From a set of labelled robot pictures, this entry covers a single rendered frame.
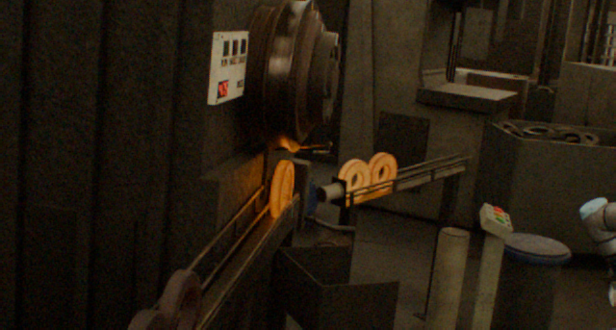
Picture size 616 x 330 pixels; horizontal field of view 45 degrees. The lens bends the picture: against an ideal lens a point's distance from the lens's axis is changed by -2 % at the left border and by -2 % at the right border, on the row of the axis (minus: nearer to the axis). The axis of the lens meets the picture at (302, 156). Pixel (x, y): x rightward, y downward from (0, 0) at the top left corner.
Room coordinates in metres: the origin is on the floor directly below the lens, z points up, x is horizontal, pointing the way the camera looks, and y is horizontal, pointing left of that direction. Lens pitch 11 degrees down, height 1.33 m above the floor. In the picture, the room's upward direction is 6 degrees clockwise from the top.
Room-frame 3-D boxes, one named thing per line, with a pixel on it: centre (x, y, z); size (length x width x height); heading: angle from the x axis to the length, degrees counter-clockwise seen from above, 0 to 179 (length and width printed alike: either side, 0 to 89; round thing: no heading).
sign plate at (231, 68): (1.99, 0.22, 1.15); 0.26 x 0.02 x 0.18; 170
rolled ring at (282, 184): (2.30, 0.05, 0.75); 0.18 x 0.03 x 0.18; 169
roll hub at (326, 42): (2.29, -0.05, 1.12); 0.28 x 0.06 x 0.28; 170
